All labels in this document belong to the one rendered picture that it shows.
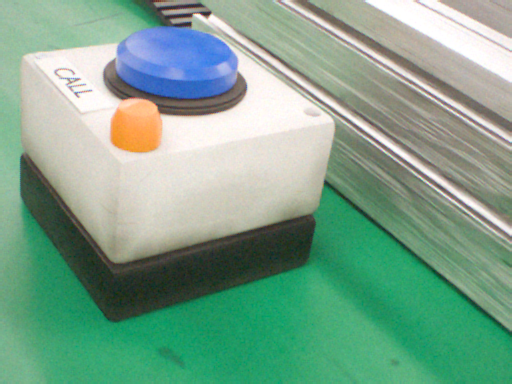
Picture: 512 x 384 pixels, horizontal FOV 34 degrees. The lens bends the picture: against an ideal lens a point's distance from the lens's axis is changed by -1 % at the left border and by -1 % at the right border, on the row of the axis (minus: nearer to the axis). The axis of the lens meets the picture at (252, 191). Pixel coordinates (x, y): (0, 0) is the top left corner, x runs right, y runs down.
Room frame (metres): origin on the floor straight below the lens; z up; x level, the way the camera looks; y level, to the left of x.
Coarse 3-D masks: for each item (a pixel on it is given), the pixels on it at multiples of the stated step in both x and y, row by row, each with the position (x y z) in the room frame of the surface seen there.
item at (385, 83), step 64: (256, 0) 0.36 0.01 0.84; (320, 0) 0.33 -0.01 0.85; (384, 0) 0.31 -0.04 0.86; (448, 0) 0.37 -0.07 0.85; (320, 64) 0.32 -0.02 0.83; (384, 64) 0.30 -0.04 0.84; (448, 64) 0.27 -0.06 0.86; (384, 128) 0.29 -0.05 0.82; (448, 128) 0.27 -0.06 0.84; (384, 192) 0.28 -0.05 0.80; (448, 192) 0.26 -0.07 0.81; (448, 256) 0.26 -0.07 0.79
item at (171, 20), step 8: (192, 8) 0.47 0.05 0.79; (200, 8) 0.47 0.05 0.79; (208, 8) 0.48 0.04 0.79; (160, 16) 0.46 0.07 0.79; (168, 16) 0.46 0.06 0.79; (176, 16) 0.46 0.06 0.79; (184, 16) 0.46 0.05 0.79; (192, 16) 0.47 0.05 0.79; (208, 16) 0.47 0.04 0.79; (168, 24) 0.45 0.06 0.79; (176, 24) 0.45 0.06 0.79; (184, 24) 0.45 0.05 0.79
